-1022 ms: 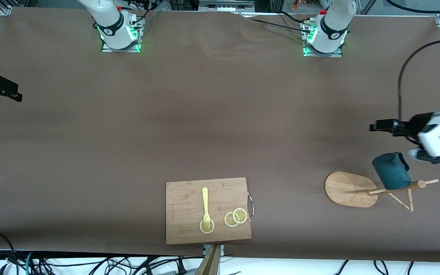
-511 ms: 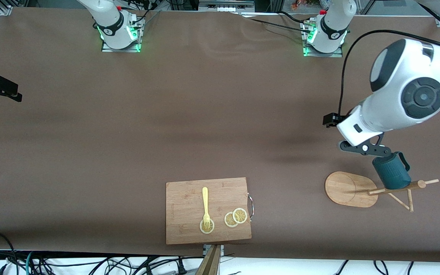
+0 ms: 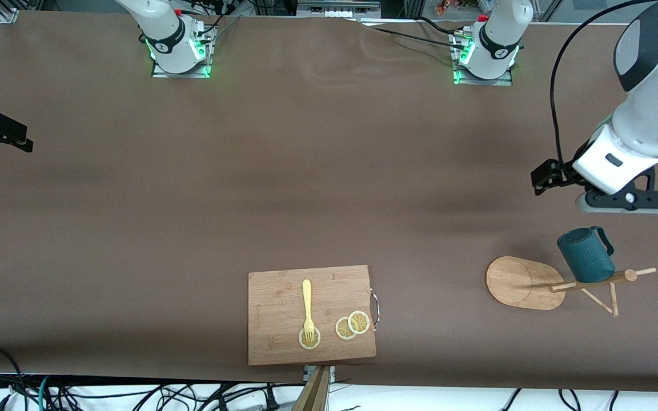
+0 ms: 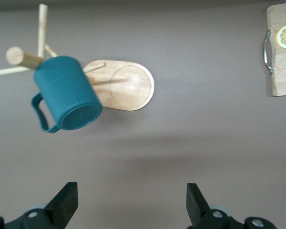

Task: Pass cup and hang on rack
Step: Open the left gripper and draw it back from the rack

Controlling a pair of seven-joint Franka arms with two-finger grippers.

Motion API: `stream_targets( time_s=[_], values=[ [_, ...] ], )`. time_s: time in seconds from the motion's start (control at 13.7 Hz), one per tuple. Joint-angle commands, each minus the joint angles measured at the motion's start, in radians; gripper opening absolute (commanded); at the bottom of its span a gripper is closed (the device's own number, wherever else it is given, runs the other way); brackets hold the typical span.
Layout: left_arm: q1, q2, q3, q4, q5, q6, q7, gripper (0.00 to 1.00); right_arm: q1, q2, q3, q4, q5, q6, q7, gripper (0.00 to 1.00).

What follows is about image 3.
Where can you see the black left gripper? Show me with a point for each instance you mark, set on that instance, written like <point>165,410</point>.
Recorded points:
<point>566,170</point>

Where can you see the dark teal mug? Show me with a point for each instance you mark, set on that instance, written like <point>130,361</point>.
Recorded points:
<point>586,257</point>

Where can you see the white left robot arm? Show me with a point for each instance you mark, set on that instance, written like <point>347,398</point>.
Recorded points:
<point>654,120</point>

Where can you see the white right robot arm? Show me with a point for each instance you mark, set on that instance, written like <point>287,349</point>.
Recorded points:
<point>163,28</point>

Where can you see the wooden cup rack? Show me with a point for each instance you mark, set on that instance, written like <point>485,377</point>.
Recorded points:
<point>517,282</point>

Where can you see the brown table mat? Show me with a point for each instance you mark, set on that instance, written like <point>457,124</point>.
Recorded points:
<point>329,171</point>

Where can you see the yellow plastic fork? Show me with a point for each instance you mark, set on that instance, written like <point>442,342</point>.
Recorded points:
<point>307,297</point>

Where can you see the grey power strip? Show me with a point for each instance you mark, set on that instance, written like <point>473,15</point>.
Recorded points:
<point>337,8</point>

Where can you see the lemon slice under fork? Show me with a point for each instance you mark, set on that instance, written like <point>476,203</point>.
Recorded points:
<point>316,338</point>

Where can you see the bamboo cutting board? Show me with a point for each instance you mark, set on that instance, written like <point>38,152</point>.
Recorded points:
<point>277,308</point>

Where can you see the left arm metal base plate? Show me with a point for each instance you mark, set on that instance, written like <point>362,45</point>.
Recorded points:
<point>483,82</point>

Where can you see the aluminium frame profile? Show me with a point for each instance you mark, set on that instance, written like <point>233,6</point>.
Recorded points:
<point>8,12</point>

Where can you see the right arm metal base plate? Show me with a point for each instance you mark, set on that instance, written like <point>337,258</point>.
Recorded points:
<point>180,75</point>

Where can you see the wooden camera stand beam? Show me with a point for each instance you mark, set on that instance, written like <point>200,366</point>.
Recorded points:
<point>315,397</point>

